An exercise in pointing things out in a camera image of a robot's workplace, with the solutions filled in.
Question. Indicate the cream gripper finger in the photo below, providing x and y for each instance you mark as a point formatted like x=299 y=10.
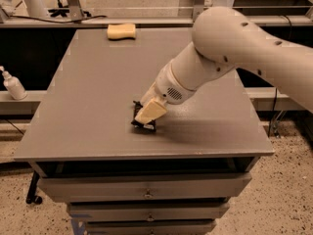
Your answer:
x=150 y=94
x=151 y=111

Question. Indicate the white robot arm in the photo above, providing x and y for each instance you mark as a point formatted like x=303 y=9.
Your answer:
x=223 y=39

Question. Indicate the yellow sponge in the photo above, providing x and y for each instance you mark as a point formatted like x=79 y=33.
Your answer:
x=121 y=31

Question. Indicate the grey drawer cabinet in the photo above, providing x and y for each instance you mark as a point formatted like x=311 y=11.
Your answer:
x=84 y=127

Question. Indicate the top grey drawer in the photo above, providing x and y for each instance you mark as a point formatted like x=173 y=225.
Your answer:
x=144 y=188

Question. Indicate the grey drawer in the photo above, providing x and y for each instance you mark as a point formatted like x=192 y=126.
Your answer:
x=174 y=227
x=153 y=211
x=144 y=188

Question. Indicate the middle grey drawer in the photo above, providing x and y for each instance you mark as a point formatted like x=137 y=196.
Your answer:
x=153 y=211

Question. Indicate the bottom grey drawer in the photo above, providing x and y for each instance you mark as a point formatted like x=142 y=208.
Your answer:
x=174 y=227

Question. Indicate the white pump bottle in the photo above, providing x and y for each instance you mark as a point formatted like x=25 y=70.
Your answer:
x=13 y=85

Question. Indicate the black caster leg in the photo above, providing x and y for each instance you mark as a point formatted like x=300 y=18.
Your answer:
x=32 y=197

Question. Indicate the grey metal frame post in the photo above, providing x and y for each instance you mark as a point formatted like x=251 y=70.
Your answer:
x=75 y=10

